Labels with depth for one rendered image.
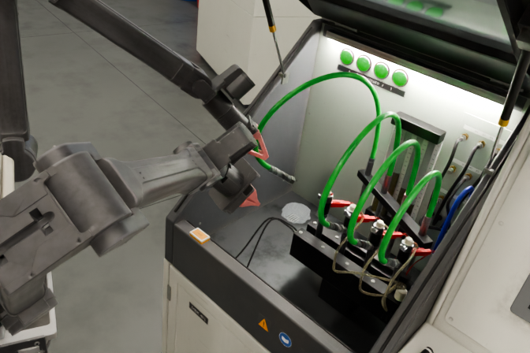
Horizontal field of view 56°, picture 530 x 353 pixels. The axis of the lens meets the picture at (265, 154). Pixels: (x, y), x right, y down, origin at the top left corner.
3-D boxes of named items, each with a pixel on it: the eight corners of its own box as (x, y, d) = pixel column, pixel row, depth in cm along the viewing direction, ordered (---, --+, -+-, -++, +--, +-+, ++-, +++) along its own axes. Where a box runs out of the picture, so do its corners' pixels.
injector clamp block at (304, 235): (285, 272, 144) (292, 232, 136) (307, 257, 151) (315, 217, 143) (385, 347, 126) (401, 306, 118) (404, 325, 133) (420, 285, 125)
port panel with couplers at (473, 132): (423, 212, 140) (459, 115, 124) (429, 207, 143) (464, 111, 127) (467, 235, 133) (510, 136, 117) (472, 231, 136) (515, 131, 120)
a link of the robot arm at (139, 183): (18, 173, 47) (84, 266, 46) (62, 137, 46) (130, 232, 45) (171, 152, 89) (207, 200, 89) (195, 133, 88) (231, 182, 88)
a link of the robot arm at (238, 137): (169, 153, 84) (199, 193, 84) (221, 112, 83) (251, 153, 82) (190, 149, 96) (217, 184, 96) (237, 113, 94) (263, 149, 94)
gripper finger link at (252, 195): (274, 204, 103) (250, 185, 97) (250, 228, 104) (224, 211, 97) (257, 187, 108) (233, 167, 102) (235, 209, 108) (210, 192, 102)
